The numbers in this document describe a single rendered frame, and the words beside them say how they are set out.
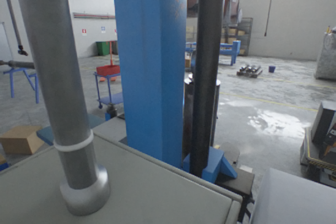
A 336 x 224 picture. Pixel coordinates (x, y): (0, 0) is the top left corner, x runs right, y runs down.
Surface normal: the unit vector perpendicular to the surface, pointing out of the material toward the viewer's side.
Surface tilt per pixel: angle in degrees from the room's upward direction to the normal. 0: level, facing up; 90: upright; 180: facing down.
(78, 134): 90
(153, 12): 90
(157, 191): 0
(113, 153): 0
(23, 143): 90
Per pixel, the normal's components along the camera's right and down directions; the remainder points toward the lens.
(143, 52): -0.54, 0.31
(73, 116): 0.73, 0.25
